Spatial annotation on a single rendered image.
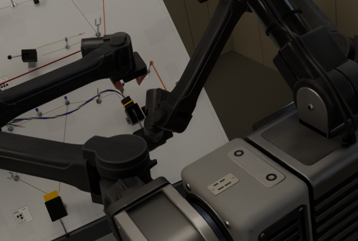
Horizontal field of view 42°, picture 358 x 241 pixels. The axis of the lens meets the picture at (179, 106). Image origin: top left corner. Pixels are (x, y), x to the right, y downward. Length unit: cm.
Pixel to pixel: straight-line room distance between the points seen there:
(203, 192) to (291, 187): 10
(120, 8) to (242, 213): 127
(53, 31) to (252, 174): 122
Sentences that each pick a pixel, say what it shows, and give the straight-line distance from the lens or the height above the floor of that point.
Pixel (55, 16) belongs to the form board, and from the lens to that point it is 168.
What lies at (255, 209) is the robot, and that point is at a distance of 51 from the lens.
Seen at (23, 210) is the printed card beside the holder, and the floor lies 96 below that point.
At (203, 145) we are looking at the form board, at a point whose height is 93.
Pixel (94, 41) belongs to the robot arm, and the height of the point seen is 144.
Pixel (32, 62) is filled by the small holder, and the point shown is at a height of 130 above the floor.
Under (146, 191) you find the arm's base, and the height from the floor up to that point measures 151.
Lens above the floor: 189
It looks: 32 degrees down
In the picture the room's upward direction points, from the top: 14 degrees counter-clockwise
